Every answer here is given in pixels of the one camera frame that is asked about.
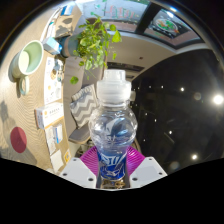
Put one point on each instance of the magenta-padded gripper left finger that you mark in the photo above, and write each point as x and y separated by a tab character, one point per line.
78	171

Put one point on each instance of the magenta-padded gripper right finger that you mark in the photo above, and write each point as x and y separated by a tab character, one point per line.
146	171

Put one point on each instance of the clear blue-labelled drink bottle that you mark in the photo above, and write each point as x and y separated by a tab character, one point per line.
113	133

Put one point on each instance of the yellow card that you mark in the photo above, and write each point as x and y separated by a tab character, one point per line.
67	156

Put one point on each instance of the white paper napkin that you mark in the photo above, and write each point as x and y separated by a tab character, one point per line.
57	160

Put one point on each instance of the white printed leaflet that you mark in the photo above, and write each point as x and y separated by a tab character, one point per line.
50	141

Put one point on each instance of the white and blue packet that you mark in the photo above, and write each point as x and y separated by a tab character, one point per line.
58	134

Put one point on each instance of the white tissue box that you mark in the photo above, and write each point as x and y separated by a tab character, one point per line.
49	115

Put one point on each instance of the grey chevron cushion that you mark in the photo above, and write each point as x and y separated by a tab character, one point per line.
82	106

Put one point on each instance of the flat round red coaster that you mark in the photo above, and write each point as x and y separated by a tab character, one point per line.
18	140

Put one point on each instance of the illustrated paper leaflet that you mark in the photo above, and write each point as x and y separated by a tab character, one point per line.
51	83

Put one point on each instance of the group of ceiling lights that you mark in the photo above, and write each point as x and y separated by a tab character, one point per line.
218	99

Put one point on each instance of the pale green mug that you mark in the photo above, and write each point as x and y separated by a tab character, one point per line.
31	56

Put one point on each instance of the small light blue carton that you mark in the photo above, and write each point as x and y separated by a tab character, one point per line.
52	45

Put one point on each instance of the green potted plant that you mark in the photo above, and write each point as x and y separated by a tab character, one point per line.
93	43

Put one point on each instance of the round-motif window poster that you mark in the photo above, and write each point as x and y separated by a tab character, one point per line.
166	24

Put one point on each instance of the brown card with heart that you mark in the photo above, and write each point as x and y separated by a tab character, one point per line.
66	21

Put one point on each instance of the blue and white box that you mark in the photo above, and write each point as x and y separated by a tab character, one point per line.
67	9

